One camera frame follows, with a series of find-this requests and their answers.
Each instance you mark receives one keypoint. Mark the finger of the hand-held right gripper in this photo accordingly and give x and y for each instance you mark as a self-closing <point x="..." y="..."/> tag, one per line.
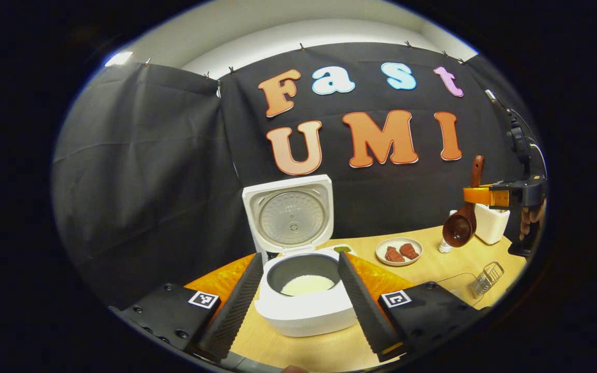
<point x="480" y="196"/>

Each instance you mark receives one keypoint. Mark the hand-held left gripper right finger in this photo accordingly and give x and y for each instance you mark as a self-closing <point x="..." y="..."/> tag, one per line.
<point x="363" y="316"/>

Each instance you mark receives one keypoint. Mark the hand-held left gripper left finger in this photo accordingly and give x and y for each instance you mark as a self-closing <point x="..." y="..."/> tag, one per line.
<point x="233" y="316"/>

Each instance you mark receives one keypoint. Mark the brown wooden spoon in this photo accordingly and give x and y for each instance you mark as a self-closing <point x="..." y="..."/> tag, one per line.
<point x="459" y="230"/>

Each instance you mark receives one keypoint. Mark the white rice cooker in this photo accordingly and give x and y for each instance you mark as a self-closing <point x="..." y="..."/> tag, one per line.
<point x="303" y="316"/>

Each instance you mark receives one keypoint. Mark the white rice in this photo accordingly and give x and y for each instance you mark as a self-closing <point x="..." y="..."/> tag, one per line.
<point x="306" y="286"/>

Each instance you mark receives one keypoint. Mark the cream toaster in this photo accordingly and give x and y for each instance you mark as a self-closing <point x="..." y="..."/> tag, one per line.
<point x="490" y="225"/>

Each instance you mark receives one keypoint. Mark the white bottle green label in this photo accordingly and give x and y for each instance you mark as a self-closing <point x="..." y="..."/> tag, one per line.
<point x="444" y="247"/>

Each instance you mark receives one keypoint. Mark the red meat piece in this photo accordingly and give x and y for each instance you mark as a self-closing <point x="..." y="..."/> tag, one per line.
<point x="409" y="251"/>
<point x="394" y="254"/>

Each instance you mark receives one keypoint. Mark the white divided bean dish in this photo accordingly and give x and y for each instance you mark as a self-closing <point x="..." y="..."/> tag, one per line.
<point x="343" y="249"/>

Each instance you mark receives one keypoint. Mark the beige round plate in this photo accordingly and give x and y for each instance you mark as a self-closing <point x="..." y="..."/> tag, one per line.
<point x="399" y="240"/>

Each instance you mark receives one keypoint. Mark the black backdrop cloth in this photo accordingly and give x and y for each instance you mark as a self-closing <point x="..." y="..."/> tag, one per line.
<point x="148" y="181"/>

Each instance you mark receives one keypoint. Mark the ceiling light panel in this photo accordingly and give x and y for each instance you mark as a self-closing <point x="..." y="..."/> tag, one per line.
<point x="118" y="58"/>

